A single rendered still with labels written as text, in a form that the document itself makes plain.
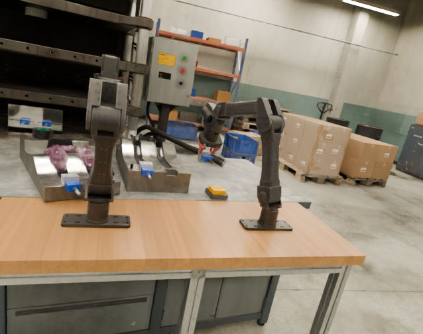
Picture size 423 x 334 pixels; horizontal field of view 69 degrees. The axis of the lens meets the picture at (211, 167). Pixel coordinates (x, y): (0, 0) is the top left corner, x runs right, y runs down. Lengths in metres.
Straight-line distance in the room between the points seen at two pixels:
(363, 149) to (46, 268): 5.19
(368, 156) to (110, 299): 4.91
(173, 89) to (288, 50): 6.80
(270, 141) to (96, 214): 0.63
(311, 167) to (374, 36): 5.72
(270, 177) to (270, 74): 7.48
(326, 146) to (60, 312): 4.31
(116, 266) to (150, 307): 0.75
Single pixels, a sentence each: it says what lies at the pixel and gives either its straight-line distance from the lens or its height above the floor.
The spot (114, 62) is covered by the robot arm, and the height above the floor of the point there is 1.28.
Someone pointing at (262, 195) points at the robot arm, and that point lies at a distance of 1.13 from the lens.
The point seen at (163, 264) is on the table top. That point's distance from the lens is 0.91.
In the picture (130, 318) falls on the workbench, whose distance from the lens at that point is 1.64.
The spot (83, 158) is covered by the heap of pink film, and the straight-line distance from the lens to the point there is 1.34.
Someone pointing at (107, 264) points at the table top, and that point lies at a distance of 0.89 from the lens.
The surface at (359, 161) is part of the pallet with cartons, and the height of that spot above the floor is 0.42.
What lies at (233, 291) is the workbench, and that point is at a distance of 1.75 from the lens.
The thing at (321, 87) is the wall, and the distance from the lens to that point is 9.22.
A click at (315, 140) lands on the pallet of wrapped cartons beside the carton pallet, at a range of 4.97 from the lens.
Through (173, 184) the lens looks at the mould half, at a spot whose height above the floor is 0.84.
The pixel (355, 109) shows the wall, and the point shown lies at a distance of 9.92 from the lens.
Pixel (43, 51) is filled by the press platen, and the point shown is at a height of 1.26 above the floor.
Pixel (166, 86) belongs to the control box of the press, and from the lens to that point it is 2.11.
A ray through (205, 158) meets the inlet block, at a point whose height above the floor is 0.94.
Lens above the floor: 1.29
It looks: 16 degrees down
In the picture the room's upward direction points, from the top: 11 degrees clockwise
